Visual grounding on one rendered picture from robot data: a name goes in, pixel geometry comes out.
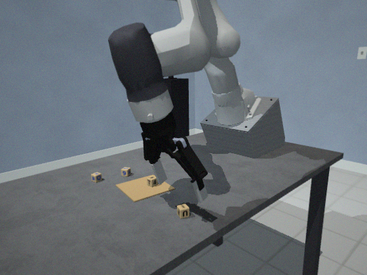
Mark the tan flat mat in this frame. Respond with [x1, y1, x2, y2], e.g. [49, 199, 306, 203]
[116, 175, 175, 202]

